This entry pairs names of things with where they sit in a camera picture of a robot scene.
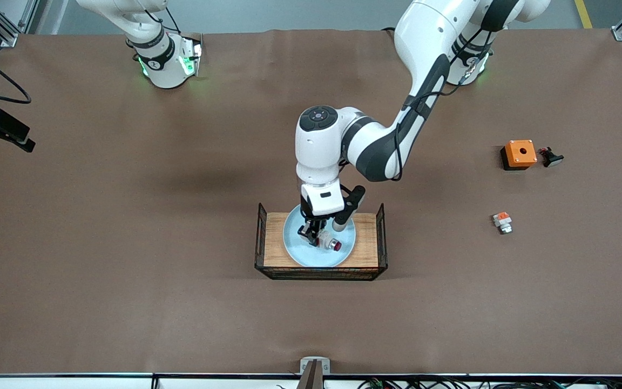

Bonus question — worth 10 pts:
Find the wire basket with wooden base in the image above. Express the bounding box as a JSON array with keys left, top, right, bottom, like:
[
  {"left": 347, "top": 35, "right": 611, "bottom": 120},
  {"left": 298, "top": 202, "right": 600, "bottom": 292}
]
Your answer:
[{"left": 254, "top": 203, "right": 388, "bottom": 281}]

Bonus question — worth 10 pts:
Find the light blue round plate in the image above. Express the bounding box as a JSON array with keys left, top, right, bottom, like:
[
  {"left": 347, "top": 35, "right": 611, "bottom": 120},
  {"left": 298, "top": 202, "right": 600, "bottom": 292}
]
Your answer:
[{"left": 282, "top": 204, "right": 356, "bottom": 269}]

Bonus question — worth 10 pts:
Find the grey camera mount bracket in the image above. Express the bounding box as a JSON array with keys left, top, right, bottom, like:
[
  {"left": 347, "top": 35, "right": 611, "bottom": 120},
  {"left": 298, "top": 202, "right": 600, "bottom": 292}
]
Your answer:
[{"left": 298, "top": 357, "right": 332, "bottom": 389}]

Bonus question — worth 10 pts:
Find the black mushroom push button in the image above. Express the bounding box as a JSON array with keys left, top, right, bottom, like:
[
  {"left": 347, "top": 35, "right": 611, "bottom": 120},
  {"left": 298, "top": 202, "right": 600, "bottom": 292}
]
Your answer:
[{"left": 539, "top": 146, "right": 565, "bottom": 168}]

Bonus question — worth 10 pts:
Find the brown table mat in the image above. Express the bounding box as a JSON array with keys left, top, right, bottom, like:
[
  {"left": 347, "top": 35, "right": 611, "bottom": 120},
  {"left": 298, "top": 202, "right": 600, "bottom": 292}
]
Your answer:
[{"left": 0, "top": 27, "right": 622, "bottom": 376}]

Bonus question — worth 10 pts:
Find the orange button enclosure box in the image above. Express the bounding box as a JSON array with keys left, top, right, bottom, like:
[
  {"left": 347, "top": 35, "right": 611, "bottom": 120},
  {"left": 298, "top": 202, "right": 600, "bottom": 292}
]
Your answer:
[{"left": 501, "top": 140, "right": 538, "bottom": 171}]

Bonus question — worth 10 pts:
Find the red push button module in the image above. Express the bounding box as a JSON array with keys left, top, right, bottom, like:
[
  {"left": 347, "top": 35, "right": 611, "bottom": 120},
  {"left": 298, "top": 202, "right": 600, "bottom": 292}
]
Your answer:
[{"left": 316, "top": 230, "right": 343, "bottom": 252}]

